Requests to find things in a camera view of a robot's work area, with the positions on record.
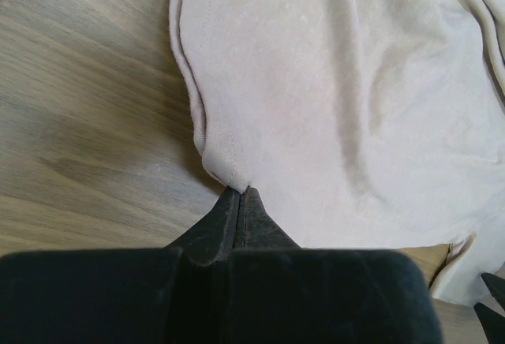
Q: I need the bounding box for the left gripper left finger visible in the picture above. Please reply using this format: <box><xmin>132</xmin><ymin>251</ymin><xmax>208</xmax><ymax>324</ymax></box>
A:
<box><xmin>165</xmin><ymin>188</ymin><xmax>241</xmax><ymax>267</ymax></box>

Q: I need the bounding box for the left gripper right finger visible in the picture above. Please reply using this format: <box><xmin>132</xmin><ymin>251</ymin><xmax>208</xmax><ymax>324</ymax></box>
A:
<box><xmin>233</xmin><ymin>187</ymin><xmax>299</xmax><ymax>249</ymax></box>

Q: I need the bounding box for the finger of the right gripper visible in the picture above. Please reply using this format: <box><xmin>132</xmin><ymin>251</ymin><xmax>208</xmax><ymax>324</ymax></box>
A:
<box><xmin>481</xmin><ymin>273</ymin><xmax>505</xmax><ymax>305</ymax></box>
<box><xmin>473</xmin><ymin>303</ymin><xmax>505</xmax><ymax>344</ymax></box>

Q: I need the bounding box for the beige t shirt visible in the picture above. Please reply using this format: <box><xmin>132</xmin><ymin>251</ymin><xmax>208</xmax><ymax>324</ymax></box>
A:
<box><xmin>169</xmin><ymin>0</ymin><xmax>504</xmax><ymax>305</ymax></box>

